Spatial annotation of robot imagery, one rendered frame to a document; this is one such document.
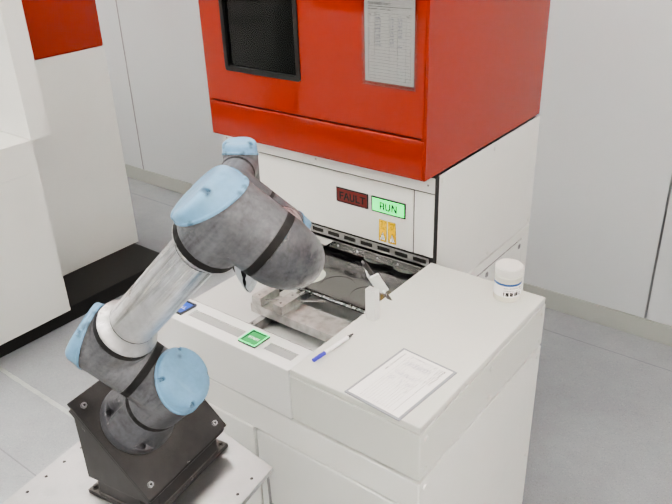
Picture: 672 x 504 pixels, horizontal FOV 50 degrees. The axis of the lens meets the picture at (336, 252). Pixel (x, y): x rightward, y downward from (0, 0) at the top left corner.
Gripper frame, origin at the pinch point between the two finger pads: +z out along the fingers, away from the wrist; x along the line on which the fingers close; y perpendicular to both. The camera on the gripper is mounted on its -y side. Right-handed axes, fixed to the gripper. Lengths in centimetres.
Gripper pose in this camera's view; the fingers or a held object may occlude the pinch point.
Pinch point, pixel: (246, 288)
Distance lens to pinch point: 168.9
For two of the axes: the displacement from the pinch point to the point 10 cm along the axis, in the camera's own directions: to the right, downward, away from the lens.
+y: 6.1, -3.8, 7.0
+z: 0.3, 8.9, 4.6
